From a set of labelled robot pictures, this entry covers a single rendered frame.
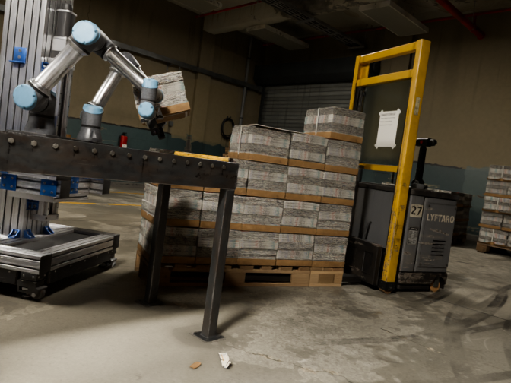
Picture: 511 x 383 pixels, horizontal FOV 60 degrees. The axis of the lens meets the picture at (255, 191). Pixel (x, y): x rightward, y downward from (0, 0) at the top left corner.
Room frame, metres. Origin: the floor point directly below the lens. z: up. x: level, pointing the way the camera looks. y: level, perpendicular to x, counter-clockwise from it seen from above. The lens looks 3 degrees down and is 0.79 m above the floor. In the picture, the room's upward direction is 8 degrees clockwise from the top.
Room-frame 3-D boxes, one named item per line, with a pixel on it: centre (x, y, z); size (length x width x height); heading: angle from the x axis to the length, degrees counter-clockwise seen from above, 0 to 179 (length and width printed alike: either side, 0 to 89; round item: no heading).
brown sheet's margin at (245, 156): (3.10, 0.02, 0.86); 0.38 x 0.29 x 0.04; 26
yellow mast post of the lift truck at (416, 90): (3.25, -1.05, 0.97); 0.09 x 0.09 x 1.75; 26
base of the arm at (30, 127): (2.32, 1.15, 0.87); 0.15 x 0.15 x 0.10
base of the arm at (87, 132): (2.81, 1.08, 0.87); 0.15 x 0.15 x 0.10
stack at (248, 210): (3.04, 0.14, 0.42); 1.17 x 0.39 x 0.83; 116
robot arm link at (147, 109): (2.19, 0.58, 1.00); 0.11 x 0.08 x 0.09; 9
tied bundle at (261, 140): (3.10, 0.02, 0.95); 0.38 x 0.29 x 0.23; 26
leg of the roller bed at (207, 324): (1.99, 0.13, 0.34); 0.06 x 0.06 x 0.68; 45
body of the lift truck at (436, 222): (3.71, -1.24, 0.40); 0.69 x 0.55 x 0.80; 26
